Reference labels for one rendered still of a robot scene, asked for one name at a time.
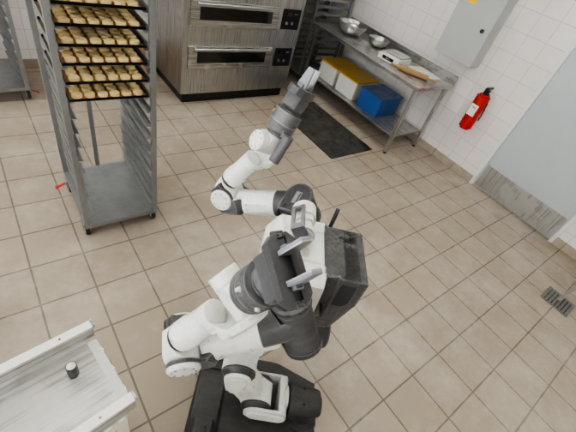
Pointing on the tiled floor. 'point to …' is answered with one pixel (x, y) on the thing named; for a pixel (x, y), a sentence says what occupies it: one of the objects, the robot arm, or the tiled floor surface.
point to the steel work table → (394, 126)
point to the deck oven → (225, 46)
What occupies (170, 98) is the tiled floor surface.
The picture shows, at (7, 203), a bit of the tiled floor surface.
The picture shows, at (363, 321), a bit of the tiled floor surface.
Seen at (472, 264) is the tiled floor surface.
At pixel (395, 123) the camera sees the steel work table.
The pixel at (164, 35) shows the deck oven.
